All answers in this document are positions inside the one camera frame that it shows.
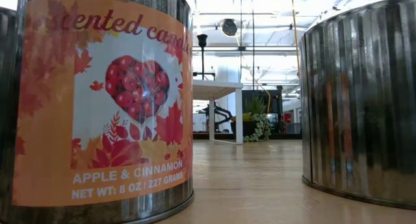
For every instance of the round black ceiling fixture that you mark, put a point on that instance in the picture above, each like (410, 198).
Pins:
(229, 27)

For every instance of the background black robot arm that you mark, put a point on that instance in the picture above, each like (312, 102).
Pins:
(221, 115)

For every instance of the silver ribbed candle tin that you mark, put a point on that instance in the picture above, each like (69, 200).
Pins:
(357, 104)

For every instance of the potted green succulent plant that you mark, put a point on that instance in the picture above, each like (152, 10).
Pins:
(256, 107)

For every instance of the white perforated metal shelf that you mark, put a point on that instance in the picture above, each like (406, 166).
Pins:
(217, 87)

